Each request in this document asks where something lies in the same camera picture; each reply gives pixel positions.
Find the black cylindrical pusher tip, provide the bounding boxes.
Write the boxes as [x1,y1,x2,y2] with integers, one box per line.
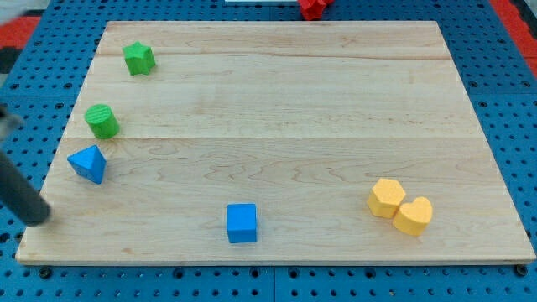
[1,152,51,227]

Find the blue triangle block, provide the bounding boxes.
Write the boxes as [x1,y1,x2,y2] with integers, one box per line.
[67,145,107,185]

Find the blue cube block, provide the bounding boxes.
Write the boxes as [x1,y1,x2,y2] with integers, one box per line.
[226,203,257,243]

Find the green cylinder block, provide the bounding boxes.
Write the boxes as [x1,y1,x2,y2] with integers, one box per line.
[84,104,120,139]

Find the green star block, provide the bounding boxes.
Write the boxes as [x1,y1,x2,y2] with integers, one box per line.
[122,41,156,76]

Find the wooden board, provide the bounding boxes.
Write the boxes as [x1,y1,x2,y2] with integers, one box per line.
[16,21,535,266]

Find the white object at top edge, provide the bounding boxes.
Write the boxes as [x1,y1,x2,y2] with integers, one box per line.
[224,0,297,5]

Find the red star block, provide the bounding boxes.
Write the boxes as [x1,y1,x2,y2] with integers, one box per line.
[297,0,335,21]

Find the yellow hexagon block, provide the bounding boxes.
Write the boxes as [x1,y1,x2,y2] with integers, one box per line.
[367,178,406,218]

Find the yellow heart block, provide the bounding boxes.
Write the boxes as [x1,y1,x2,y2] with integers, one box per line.
[392,196,433,237]

